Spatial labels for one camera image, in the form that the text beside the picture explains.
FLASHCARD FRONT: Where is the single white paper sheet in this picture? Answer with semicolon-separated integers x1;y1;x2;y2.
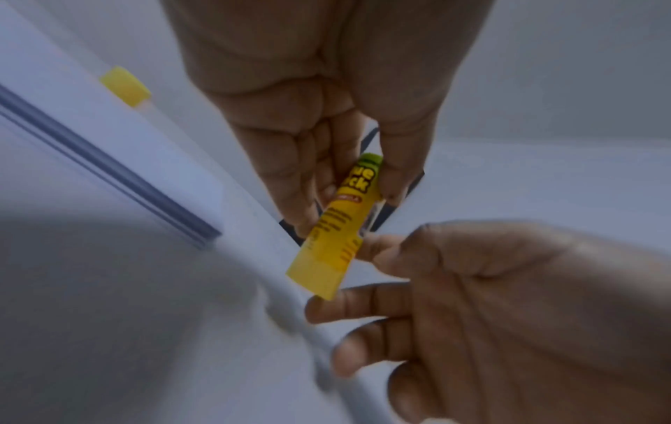
0;0;226;248

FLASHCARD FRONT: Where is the yellow glue stick cap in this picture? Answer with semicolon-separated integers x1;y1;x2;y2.
100;66;154;109

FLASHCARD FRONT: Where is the person's left hand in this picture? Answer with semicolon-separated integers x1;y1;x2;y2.
157;0;496;240

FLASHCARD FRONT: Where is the person's right hand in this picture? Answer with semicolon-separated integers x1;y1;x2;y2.
303;219;671;424

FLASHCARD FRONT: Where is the black wardrobe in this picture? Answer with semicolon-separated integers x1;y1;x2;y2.
277;124;426;247

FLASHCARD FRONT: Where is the yellow glue stick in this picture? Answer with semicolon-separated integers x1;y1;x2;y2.
286;152;385;302

